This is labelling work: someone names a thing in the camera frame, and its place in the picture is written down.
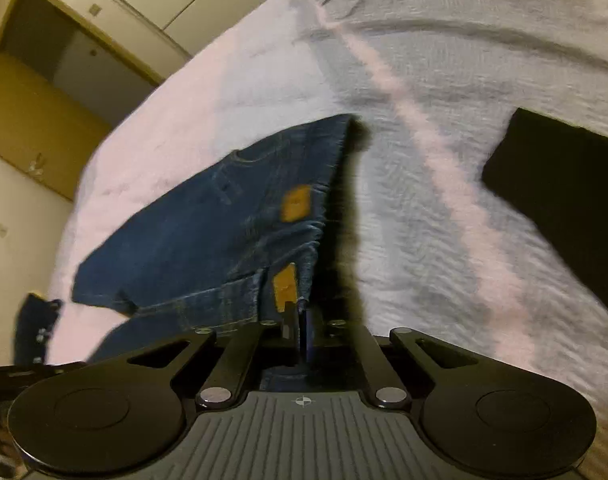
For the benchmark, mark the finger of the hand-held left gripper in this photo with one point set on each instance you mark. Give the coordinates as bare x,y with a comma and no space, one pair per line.
37,330

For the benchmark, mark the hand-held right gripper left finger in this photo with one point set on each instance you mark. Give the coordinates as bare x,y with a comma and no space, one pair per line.
290,327

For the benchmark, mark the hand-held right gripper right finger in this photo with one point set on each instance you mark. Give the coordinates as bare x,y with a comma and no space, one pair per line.
312,332

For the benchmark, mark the dark blue denim jeans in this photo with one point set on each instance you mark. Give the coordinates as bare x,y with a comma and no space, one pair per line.
198,240

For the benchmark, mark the black cloth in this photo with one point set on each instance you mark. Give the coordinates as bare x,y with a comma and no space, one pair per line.
564,185

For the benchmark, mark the pink and grey bed blanket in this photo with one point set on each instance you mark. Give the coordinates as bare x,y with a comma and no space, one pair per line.
434,60

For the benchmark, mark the dark doorway with wooden frame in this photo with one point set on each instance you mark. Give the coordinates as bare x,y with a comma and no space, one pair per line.
68,55

